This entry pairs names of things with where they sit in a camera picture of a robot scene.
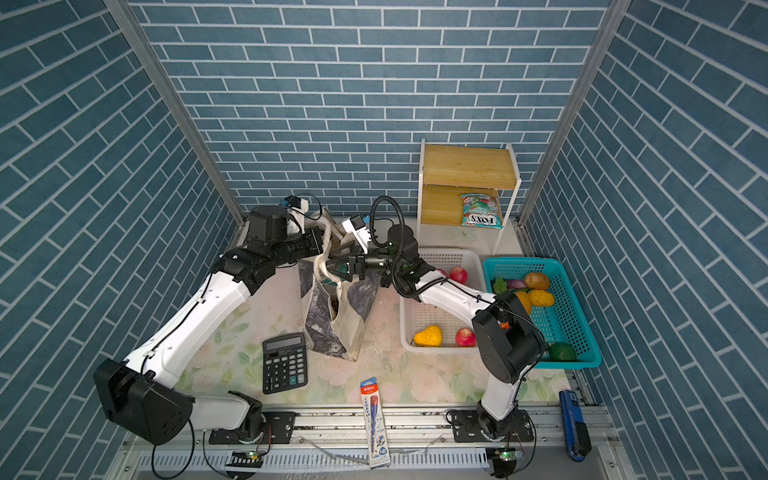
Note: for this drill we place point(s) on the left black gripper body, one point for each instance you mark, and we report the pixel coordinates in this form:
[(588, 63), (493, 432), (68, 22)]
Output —
[(296, 247)]

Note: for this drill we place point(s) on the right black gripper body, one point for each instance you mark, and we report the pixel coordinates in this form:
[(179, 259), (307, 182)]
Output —
[(383, 263)]

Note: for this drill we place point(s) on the beige canvas tote bag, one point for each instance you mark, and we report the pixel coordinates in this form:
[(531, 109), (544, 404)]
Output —
[(335, 310)]

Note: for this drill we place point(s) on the red apple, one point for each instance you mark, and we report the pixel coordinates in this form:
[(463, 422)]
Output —
[(459, 274), (465, 338)]

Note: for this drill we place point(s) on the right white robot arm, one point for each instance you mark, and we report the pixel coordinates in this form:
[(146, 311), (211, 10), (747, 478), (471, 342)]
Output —
[(509, 343)]

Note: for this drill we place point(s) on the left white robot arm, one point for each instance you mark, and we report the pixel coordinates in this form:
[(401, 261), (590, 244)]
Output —
[(138, 392)]

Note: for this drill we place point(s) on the green Fox's candy bag right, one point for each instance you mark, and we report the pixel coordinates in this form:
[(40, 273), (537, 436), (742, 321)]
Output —
[(480, 210)]

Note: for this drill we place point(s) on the white plastic fruit basket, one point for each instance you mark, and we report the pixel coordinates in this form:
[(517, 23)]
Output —
[(417, 316)]

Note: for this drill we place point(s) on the yellow pear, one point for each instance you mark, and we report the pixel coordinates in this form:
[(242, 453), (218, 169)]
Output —
[(431, 336)]

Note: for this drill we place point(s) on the black desk calculator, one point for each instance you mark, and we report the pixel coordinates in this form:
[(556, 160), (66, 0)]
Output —
[(284, 363)]

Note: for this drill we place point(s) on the brown potato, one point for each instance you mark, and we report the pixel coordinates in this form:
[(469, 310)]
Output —
[(537, 281)]

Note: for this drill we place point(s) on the teal plastic vegetable basket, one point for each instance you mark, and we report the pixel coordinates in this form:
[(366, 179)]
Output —
[(564, 322)]

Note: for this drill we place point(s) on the green cucumber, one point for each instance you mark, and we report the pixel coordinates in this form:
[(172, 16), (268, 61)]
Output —
[(562, 352)]

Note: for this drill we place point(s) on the packaged pen blister pack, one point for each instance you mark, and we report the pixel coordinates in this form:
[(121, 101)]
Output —
[(378, 447)]

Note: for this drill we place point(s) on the blue utility knife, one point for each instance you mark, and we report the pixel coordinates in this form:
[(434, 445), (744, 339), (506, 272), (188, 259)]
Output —
[(577, 438)]

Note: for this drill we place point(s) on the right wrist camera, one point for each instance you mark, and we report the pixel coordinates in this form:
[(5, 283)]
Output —
[(358, 227)]

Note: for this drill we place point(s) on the white wire shelf rack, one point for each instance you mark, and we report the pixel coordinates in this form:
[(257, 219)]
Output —
[(445, 174)]

